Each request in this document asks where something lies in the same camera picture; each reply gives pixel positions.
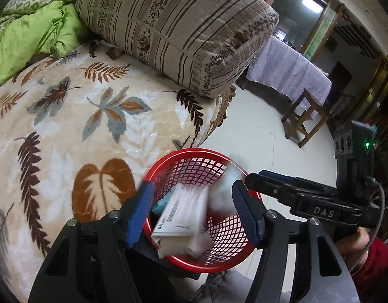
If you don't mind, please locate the wooden stool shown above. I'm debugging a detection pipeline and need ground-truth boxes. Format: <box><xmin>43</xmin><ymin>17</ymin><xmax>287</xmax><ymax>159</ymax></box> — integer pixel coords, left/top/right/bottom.
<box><xmin>280</xmin><ymin>88</ymin><xmax>331</xmax><ymax>148</ymax></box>

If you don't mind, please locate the green quilt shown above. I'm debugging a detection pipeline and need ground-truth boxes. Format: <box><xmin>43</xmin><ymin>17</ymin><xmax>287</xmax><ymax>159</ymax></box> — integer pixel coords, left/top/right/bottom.
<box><xmin>0</xmin><ymin>0</ymin><xmax>90</xmax><ymax>90</ymax></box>

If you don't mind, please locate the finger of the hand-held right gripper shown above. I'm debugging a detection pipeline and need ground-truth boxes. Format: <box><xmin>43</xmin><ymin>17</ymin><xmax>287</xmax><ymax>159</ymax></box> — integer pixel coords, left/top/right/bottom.
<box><xmin>258</xmin><ymin>170</ymin><xmax>339</xmax><ymax>194</ymax></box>
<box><xmin>244</xmin><ymin>173</ymin><xmax>304</xmax><ymax>204</ymax></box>

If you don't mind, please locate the teal plastic wrapper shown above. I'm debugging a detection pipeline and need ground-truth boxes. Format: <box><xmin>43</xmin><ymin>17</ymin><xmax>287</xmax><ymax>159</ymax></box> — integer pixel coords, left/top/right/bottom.
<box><xmin>151</xmin><ymin>192</ymin><xmax>173</xmax><ymax>216</ymax></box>

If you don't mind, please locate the dark glass door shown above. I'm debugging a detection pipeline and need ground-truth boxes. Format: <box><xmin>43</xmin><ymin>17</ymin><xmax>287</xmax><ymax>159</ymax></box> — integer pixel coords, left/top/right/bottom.
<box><xmin>270</xmin><ymin>0</ymin><xmax>328</xmax><ymax>52</ymax></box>

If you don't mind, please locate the green wall poster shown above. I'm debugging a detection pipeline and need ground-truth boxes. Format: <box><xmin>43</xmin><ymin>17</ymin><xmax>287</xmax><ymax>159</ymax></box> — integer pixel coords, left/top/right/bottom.
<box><xmin>303</xmin><ymin>6</ymin><xmax>337</xmax><ymax>59</ymax></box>

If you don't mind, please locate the person's right hand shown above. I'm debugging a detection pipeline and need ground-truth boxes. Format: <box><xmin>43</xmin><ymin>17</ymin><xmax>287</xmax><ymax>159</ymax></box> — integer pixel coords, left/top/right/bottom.
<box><xmin>335</xmin><ymin>227</ymin><xmax>372</xmax><ymax>261</ymax></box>

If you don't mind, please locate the white grey carton box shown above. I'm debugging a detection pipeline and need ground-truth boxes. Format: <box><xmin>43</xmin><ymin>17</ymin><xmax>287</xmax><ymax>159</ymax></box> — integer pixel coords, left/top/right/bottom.
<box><xmin>150</xmin><ymin>186</ymin><xmax>211</xmax><ymax>238</ymax></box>

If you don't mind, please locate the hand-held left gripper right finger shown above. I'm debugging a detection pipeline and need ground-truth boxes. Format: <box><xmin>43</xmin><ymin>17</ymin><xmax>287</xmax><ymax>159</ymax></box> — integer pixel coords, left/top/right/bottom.
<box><xmin>232</xmin><ymin>180</ymin><xmax>360</xmax><ymax>303</ymax></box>

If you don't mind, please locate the striped beige pillow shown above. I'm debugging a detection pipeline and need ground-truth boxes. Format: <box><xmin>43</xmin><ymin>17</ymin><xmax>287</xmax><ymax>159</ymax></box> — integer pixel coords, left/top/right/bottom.
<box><xmin>74</xmin><ymin>0</ymin><xmax>279</xmax><ymax>99</ymax></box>

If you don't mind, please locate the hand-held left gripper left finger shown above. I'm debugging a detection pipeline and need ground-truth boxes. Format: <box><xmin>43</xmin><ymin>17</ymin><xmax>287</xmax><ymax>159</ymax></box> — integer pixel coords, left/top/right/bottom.
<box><xmin>28</xmin><ymin>180</ymin><xmax>155</xmax><ymax>303</ymax></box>

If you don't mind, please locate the red mesh basket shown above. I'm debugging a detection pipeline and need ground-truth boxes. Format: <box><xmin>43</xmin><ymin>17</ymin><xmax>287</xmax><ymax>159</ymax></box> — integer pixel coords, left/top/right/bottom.
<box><xmin>143</xmin><ymin>148</ymin><xmax>264</xmax><ymax>273</ymax></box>

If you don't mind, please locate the grey patterned cloth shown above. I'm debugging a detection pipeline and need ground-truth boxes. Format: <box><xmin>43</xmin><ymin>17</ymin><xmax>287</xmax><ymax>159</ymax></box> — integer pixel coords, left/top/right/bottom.
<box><xmin>194</xmin><ymin>270</ymin><xmax>255</xmax><ymax>303</ymax></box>

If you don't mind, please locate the white plastic bag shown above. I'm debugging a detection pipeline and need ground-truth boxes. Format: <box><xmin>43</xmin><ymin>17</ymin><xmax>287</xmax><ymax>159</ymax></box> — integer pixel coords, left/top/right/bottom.
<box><xmin>208</xmin><ymin>161</ymin><xmax>245</xmax><ymax>216</ymax></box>

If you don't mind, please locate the leaf print blanket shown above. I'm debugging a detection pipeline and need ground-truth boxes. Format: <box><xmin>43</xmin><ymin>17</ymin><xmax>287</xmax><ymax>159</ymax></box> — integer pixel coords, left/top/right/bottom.
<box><xmin>0</xmin><ymin>39</ymin><xmax>237</xmax><ymax>303</ymax></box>

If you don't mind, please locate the table with lilac cloth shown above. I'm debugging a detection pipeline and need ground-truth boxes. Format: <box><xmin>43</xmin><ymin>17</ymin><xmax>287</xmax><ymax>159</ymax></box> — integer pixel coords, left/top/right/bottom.
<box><xmin>236</xmin><ymin>35</ymin><xmax>332</xmax><ymax>115</ymax></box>

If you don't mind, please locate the person's right forearm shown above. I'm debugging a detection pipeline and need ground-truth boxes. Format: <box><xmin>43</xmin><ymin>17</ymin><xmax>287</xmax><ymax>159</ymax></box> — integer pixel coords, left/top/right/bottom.
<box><xmin>352</xmin><ymin>237</ymin><xmax>388</xmax><ymax>303</ymax></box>

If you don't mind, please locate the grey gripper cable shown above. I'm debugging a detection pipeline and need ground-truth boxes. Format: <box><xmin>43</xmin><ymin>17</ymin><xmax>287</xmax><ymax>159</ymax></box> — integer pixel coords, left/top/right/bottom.
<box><xmin>355</xmin><ymin>177</ymin><xmax>387</xmax><ymax>272</ymax></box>

